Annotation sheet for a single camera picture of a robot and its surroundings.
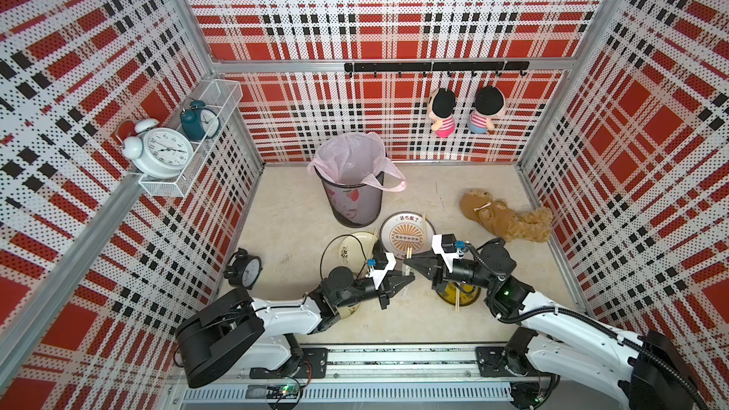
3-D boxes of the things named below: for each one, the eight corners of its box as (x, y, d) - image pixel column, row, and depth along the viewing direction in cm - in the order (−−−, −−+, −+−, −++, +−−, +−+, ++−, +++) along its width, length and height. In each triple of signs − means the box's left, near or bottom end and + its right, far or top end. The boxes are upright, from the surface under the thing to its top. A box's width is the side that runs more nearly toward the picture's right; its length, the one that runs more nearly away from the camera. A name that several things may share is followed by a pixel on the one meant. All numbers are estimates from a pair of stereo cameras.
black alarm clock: (236, 289, 89) (219, 275, 80) (251, 263, 95) (237, 247, 85) (249, 293, 88) (234, 278, 79) (264, 267, 94) (251, 250, 85)
